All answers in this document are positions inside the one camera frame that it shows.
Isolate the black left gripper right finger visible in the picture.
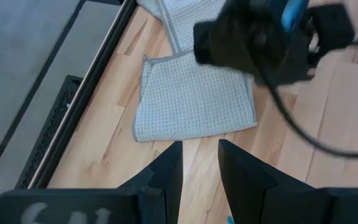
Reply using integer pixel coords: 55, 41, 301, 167
218, 139, 358, 224

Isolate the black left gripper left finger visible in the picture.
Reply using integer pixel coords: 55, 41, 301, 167
0, 140, 184, 224

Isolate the black perforated metal case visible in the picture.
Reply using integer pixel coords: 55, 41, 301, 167
15, 74, 84, 189

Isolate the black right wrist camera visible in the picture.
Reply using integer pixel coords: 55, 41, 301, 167
306, 2, 356, 52

